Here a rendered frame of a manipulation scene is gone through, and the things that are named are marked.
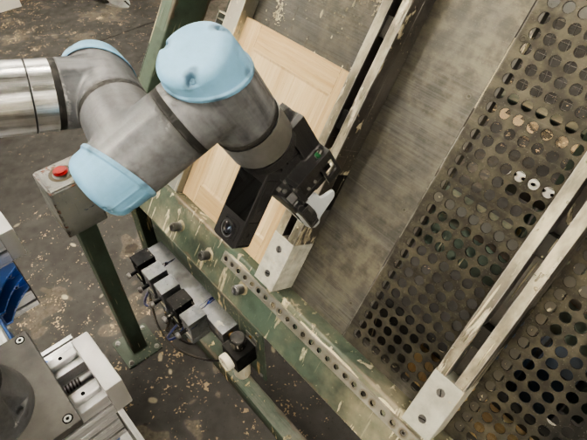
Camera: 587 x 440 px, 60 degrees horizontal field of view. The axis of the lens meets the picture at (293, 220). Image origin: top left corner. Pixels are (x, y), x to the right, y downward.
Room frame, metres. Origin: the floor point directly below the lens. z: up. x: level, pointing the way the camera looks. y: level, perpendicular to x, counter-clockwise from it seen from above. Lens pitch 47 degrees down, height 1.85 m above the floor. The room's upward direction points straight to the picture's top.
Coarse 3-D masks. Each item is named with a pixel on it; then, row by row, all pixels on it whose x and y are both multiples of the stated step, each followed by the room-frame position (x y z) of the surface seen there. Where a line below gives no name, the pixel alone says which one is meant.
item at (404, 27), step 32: (384, 0) 0.92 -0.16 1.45; (416, 0) 0.89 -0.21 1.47; (384, 32) 0.89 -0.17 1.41; (416, 32) 0.90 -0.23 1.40; (384, 64) 0.85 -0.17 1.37; (352, 96) 0.85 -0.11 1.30; (384, 96) 0.86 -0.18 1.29; (352, 128) 0.80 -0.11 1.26; (352, 160) 0.81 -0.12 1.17; (320, 192) 0.75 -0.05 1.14; (288, 224) 0.74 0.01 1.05; (320, 224) 0.75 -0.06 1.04; (288, 256) 0.69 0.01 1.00
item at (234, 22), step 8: (232, 0) 1.21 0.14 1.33; (240, 0) 1.19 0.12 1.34; (248, 0) 1.19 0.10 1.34; (256, 0) 1.20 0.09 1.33; (232, 8) 1.19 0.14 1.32; (240, 8) 1.18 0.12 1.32; (248, 8) 1.18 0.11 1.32; (232, 16) 1.18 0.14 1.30; (240, 16) 1.17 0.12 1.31; (248, 16) 1.18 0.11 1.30; (224, 24) 1.18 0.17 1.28; (232, 24) 1.17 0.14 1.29; (240, 24) 1.17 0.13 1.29; (232, 32) 1.15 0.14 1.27; (240, 32) 1.17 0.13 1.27; (176, 176) 1.02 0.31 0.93; (184, 176) 1.02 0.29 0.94; (176, 184) 1.01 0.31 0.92; (184, 184) 1.02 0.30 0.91
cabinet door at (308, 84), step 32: (256, 32) 1.14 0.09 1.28; (256, 64) 1.09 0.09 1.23; (288, 64) 1.03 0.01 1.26; (320, 64) 0.98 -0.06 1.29; (288, 96) 0.98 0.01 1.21; (320, 96) 0.94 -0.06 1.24; (320, 128) 0.89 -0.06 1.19; (224, 160) 0.99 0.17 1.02; (192, 192) 0.99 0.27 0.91; (224, 192) 0.93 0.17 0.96; (256, 256) 0.78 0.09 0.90
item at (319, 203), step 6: (330, 192) 0.50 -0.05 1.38; (312, 198) 0.47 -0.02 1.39; (318, 198) 0.48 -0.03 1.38; (324, 198) 0.49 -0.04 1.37; (330, 198) 0.50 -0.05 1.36; (312, 204) 0.47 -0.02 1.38; (318, 204) 0.48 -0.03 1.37; (324, 204) 0.49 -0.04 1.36; (318, 210) 0.48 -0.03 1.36; (324, 210) 0.49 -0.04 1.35; (300, 216) 0.45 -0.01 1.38; (318, 216) 0.48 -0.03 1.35; (306, 222) 0.46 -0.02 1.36; (318, 222) 0.47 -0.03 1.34
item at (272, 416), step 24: (552, 120) 1.49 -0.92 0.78; (456, 192) 1.75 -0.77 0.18; (144, 216) 1.21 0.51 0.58; (144, 240) 1.15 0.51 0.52; (384, 312) 0.68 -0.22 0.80; (432, 336) 0.60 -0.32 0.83; (528, 360) 0.73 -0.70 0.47; (552, 360) 0.71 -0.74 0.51; (576, 360) 0.71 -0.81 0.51; (240, 384) 0.79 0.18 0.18; (528, 384) 0.68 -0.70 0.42; (552, 384) 0.65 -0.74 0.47; (576, 384) 0.63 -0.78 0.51; (264, 408) 0.71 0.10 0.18; (288, 432) 0.63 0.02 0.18
